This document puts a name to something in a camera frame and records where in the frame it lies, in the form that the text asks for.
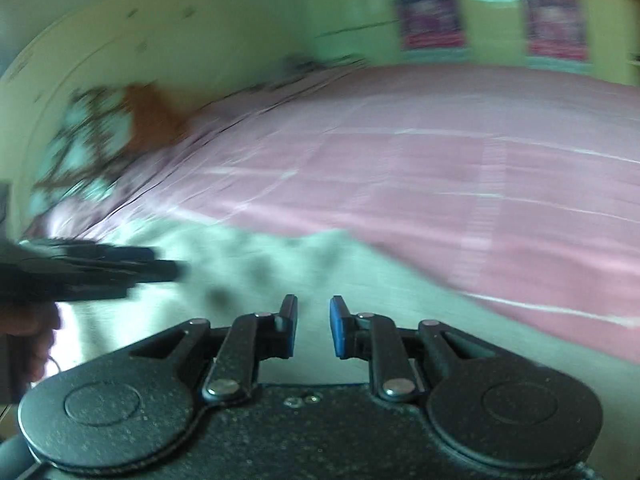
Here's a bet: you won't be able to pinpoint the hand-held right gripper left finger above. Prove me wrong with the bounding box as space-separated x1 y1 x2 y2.
130 294 299 405

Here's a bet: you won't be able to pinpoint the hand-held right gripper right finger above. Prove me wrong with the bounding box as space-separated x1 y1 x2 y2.
329 295 501 404

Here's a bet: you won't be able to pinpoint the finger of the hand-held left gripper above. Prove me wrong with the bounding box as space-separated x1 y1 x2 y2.
114 259 182 288
95 244 157 264

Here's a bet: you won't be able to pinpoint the grey pants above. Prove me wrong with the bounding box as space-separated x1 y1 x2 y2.
47 220 640 441

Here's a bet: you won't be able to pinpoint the person's left hand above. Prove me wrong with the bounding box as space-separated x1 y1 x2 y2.
0 301 62 387

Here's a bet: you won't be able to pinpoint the teal patterned pillow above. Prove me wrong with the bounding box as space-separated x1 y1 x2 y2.
30 84 138 211

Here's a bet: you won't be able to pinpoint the orange striped pillow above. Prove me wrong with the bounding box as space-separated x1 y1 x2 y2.
122 82 188 153

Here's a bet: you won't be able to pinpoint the pink checked bed sheet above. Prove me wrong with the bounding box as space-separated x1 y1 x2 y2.
20 64 640 353

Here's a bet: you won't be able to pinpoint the cream wooden headboard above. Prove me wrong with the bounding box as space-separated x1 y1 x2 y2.
0 0 236 221

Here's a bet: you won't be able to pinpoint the cream glossy wardrobe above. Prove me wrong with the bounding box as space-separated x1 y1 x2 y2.
307 0 640 78

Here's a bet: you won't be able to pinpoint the red wall poster calendar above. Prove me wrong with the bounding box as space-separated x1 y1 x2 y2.
520 0 591 61
392 0 468 53

